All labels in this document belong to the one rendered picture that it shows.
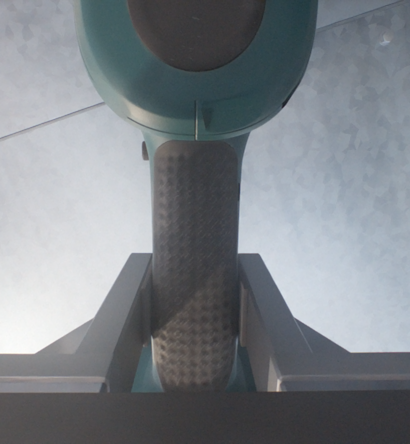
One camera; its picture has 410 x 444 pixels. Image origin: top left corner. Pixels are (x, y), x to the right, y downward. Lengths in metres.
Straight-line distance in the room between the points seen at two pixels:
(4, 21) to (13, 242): 0.18
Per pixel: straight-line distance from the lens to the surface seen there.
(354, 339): 0.38
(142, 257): 0.16
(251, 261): 0.15
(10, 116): 0.32
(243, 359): 0.17
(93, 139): 0.29
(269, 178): 0.29
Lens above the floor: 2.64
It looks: 3 degrees up
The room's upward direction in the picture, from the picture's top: 108 degrees counter-clockwise
